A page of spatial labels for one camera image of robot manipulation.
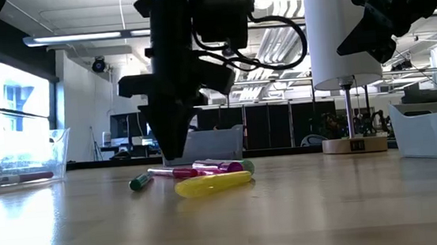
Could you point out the red white dry-erase marker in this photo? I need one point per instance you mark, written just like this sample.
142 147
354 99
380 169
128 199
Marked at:
33 177

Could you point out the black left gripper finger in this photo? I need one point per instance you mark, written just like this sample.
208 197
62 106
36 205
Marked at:
161 127
181 125

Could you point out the grey plastic bin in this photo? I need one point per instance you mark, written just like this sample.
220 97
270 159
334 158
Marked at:
220 144

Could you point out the black ceiling spotlight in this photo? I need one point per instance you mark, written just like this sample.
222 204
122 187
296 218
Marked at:
99 65

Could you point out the black partition panels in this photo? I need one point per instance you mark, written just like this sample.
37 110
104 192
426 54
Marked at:
267 130

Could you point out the yellow highlighter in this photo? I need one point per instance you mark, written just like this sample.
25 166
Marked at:
208 185

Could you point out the black computer monitor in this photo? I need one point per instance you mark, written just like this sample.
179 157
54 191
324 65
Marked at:
127 126
422 96

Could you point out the black tripod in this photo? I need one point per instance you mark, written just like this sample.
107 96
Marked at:
95 145

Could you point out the black aluminium table frame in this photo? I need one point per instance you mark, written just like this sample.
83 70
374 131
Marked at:
107 163

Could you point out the person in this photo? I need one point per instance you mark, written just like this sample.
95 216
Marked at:
332 126

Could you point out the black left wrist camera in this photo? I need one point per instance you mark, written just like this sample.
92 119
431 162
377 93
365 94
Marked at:
229 14

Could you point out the white plastic bin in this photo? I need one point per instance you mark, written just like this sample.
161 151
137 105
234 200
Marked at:
434 135

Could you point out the office chair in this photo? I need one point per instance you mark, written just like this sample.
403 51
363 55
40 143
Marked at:
313 140

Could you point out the white shade table lamp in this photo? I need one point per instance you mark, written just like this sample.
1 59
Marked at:
327 49

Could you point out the purple highlighter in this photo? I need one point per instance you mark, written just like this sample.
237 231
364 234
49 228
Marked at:
218 166

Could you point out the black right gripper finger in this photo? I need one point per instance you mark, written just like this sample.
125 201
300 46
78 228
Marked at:
370 38

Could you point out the black background robot arm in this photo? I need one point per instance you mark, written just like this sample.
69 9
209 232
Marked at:
373 122

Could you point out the long ceiling light bar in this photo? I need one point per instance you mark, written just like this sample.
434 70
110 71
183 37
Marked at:
76 37

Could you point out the magenta thin marker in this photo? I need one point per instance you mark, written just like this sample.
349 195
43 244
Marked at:
183 172

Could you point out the green capped thin marker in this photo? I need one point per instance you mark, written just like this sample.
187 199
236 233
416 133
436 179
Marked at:
139 182

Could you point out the clear plastic container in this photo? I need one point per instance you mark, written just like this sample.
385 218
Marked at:
47 161

